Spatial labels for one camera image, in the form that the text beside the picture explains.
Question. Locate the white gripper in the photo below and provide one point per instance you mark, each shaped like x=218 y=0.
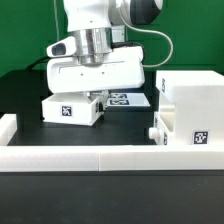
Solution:
x=121 y=69

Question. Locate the white drawer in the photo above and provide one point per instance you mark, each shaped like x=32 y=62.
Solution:
x=71 y=108
x=162 y=130

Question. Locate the white drawer cabinet box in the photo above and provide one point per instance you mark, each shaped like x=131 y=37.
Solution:
x=197 y=100

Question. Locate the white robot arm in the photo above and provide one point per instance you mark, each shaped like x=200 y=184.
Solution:
x=90 y=59

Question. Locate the white marker sheet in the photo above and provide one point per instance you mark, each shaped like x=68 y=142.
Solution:
x=127 y=100

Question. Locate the white left fence block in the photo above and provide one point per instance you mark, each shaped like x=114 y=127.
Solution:
x=8 y=127

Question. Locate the white front fence wall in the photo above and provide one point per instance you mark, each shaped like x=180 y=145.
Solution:
x=110 y=158

